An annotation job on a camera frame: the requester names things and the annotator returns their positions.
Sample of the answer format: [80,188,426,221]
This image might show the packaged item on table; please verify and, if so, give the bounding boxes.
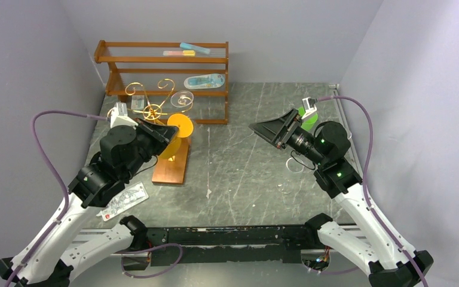
[96,182,149,222]

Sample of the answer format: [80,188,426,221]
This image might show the small box on shelf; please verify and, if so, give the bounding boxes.
[131,94,145,111]

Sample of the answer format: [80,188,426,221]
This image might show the blue toothbrush package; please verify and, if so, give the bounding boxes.
[183,74,226,90]

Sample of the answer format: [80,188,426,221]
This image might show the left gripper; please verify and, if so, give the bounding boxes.
[124,117,179,180]

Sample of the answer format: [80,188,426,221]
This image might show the wooden shelf rack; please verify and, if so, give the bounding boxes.
[94,40,230,124]

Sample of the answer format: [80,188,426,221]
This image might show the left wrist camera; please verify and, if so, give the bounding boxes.
[107,102,138,128]

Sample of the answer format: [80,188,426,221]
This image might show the green plastic wine glass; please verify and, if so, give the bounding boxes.
[298,106,319,132]

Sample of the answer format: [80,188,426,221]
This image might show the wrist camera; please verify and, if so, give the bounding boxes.
[301,97,318,121]
[107,102,138,128]

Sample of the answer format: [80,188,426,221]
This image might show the clear wine glass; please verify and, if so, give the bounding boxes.
[170,90,194,108]
[277,181,297,195]

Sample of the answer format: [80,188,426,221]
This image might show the gold wire wine glass rack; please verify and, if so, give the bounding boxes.
[124,78,191,186]

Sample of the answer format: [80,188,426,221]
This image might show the black base frame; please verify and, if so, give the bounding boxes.
[106,215,369,274]

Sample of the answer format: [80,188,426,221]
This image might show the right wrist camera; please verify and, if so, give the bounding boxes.
[301,97,318,121]

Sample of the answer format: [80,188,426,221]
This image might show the orange plastic wine glass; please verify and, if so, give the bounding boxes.
[158,113,194,160]

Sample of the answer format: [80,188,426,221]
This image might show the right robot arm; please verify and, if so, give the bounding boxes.
[249,109,433,286]

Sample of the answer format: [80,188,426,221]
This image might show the small clear glass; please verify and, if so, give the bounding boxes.
[286,157,305,173]

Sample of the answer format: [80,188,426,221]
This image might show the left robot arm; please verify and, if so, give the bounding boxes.
[0,121,179,286]

